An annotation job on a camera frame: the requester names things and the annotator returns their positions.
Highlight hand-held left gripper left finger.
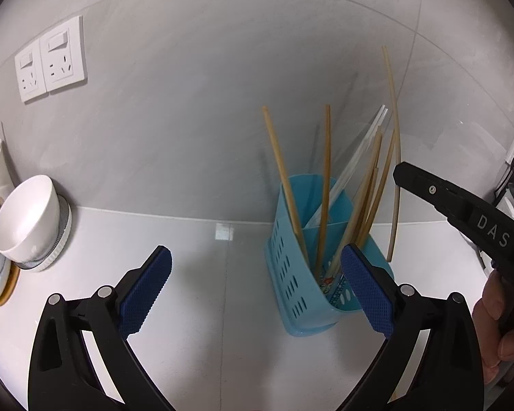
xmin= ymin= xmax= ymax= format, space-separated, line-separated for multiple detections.
xmin=28 ymin=245 xmax=173 ymax=411

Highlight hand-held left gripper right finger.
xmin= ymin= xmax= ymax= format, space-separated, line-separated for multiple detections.
xmin=339 ymin=242 xmax=485 ymax=411

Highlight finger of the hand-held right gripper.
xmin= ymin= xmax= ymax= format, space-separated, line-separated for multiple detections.
xmin=393 ymin=162 xmax=473 ymax=224

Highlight pale chopstick red yellow end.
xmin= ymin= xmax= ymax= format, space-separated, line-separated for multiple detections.
xmin=321 ymin=125 xmax=384 ymax=292

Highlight blue plastic utensil holder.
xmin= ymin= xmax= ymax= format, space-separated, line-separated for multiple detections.
xmin=264 ymin=174 xmax=395 ymax=337

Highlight brown chopstick striped end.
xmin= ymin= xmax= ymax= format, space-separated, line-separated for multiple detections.
xmin=316 ymin=104 xmax=332 ymax=271

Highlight bamboo chopstick blue dotted end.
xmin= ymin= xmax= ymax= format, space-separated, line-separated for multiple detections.
xmin=262 ymin=105 xmax=310 ymax=262

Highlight person's right hand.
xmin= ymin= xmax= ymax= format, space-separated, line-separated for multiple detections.
xmin=472 ymin=272 xmax=514 ymax=388

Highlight white appliance pink flowers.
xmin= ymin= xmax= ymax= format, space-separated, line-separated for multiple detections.
xmin=495 ymin=175 xmax=514 ymax=229

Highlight wooden coaster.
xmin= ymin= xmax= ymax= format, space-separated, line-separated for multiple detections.
xmin=0 ymin=261 xmax=21 ymax=308

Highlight white ceramic bowl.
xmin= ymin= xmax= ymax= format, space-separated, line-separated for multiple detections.
xmin=0 ymin=175 xmax=61 ymax=263

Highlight white wall socket with switch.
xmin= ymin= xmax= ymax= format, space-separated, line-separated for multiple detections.
xmin=40 ymin=15 xmax=87 ymax=92
xmin=15 ymin=38 xmax=49 ymax=103

